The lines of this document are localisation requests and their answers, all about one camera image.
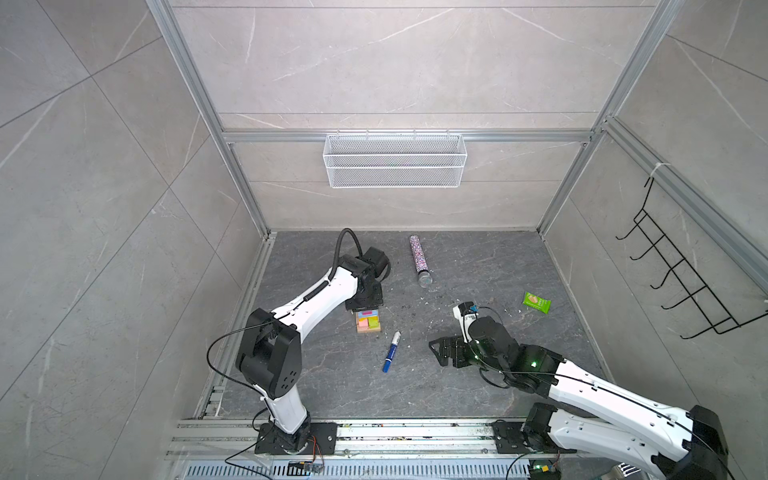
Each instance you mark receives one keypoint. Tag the blue white marker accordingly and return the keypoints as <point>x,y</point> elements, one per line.
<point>391,352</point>

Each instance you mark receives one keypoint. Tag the white wire mesh basket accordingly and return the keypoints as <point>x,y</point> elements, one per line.
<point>416,160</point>

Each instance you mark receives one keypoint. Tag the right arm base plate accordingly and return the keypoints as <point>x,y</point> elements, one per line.
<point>524,437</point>

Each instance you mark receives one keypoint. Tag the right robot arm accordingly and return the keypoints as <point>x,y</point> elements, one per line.
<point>580,412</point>

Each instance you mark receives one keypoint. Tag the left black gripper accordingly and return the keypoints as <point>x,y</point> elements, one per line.
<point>377,302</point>

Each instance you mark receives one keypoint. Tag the glitter sprinkle tube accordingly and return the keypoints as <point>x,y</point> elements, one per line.
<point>421,266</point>

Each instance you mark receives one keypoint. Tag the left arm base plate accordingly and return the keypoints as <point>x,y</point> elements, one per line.
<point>297,438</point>

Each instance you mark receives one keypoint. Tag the natural wood block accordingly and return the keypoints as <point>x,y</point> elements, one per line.
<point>368,330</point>

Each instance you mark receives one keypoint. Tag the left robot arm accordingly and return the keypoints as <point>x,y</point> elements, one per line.
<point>270,353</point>

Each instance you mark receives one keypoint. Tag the black wire hook rack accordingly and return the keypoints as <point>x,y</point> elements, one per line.
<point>679,267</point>

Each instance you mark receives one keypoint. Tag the green circuit board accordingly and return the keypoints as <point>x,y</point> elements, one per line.
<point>543,470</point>

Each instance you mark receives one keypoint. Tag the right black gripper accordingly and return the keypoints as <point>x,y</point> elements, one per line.
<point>457,343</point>

